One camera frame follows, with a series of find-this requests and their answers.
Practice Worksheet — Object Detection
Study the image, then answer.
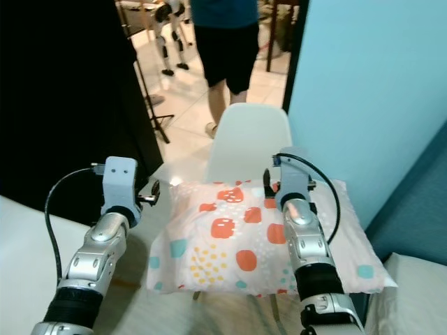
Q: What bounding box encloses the white plastic chair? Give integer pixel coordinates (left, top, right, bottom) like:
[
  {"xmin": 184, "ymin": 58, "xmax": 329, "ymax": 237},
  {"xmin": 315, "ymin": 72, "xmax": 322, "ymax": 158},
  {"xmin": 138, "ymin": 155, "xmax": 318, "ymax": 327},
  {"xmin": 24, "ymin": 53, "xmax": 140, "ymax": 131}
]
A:
[{"xmin": 190, "ymin": 103, "xmax": 292, "ymax": 322}]

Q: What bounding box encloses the pink patterned pillow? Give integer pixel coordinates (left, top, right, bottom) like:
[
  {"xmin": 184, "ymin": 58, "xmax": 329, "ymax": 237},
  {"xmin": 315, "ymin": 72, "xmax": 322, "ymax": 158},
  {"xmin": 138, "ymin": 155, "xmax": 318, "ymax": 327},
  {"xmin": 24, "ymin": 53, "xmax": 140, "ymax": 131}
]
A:
[{"xmin": 146, "ymin": 177, "xmax": 398, "ymax": 295}]

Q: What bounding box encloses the white pillow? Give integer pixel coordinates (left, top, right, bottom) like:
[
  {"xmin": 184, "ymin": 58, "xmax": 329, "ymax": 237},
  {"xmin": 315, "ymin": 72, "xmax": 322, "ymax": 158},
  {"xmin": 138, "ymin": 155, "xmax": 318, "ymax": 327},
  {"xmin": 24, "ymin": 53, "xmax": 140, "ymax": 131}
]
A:
[{"xmin": 366, "ymin": 252, "xmax": 447, "ymax": 335}]

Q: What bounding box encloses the black tripod stand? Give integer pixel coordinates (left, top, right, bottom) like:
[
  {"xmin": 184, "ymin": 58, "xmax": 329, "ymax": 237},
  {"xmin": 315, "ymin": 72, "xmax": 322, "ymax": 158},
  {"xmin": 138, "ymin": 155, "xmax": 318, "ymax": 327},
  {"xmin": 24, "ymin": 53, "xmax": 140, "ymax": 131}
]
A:
[{"xmin": 133, "ymin": 61, "xmax": 177, "ymax": 144}]

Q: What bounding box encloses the white bed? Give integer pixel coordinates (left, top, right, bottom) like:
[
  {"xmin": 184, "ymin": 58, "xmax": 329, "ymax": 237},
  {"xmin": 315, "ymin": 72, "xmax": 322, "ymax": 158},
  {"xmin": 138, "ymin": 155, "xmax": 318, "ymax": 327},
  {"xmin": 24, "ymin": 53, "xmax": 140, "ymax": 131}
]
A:
[{"xmin": 0, "ymin": 195, "xmax": 95, "ymax": 335}]

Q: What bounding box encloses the grey-blue fabric headboard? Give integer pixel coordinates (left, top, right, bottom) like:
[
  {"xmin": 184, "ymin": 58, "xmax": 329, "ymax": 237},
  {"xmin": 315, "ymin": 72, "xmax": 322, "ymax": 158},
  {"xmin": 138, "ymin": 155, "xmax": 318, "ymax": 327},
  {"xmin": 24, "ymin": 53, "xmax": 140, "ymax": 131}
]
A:
[{"xmin": 365, "ymin": 121, "xmax": 447, "ymax": 264}]

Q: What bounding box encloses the person in black shorts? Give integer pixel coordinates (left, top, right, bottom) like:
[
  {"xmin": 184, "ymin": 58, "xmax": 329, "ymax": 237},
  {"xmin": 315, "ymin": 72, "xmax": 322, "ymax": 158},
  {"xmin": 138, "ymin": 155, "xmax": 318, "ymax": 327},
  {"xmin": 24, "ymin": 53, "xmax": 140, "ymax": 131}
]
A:
[{"xmin": 189, "ymin": 0, "xmax": 260, "ymax": 140}]

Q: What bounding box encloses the silver humanoid robot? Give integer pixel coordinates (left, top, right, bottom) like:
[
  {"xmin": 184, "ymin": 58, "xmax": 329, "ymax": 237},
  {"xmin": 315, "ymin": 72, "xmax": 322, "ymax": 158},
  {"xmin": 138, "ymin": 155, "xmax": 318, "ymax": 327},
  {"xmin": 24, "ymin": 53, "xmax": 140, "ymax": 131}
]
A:
[{"xmin": 149, "ymin": 0, "xmax": 193, "ymax": 77}]

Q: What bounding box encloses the dark wooden table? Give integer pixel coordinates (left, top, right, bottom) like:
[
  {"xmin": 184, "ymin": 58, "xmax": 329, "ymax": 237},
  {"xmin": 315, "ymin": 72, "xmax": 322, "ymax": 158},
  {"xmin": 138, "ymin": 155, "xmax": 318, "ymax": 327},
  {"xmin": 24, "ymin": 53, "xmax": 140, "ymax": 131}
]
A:
[{"xmin": 265, "ymin": 0, "xmax": 302, "ymax": 73}]

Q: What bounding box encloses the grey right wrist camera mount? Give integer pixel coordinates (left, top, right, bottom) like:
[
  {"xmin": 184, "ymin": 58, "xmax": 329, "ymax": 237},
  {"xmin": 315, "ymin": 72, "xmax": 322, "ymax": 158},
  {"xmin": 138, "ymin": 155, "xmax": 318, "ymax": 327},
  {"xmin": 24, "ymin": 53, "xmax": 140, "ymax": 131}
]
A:
[{"xmin": 272, "ymin": 154, "xmax": 316, "ymax": 207}]

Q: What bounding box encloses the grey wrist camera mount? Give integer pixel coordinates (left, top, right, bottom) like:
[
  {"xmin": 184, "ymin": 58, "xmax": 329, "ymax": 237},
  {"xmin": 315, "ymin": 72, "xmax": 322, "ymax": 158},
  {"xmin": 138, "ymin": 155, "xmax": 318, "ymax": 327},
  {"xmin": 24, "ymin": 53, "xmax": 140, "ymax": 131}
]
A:
[
  {"xmin": 101, "ymin": 156, "xmax": 140, "ymax": 214},
  {"xmin": 272, "ymin": 154, "xmax": 316, "ymax": 207}
]

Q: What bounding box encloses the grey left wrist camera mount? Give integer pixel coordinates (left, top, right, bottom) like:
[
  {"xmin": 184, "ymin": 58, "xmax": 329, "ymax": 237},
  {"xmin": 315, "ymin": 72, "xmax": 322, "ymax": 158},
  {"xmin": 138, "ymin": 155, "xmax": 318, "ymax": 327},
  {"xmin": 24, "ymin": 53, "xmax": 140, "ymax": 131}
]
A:
[{"xmin": 101, "ymin": 156, "xmax": 140, "ymax": 214}]

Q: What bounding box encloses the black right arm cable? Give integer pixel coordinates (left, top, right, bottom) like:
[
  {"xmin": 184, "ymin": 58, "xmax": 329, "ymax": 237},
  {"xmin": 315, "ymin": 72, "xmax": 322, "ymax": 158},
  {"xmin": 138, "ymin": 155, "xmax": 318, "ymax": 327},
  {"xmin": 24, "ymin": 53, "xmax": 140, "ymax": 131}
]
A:
[{"xmin": 278, "ymin": 151, "xmax": 342, "ymax": 246}]

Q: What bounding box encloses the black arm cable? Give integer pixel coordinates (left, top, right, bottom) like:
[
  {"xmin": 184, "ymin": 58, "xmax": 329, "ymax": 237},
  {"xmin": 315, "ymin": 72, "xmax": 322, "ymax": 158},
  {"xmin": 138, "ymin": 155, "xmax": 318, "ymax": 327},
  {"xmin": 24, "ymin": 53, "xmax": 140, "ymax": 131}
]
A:
[
  {"xmin": 278, "ymin": 151, "xmax": 342, "ymax": 246},
  {"xmin": 43, "ymin": 166, "xmax": 105, "ymax": 283}
]

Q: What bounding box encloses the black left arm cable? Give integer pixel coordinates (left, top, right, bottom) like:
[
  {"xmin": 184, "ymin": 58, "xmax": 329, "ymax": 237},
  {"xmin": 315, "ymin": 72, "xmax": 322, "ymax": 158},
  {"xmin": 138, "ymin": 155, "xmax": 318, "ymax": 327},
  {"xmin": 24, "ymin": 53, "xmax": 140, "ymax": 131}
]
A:
[{"xmin": 43, "ymin": 166, "xmax": 105, "ymax": 283}]

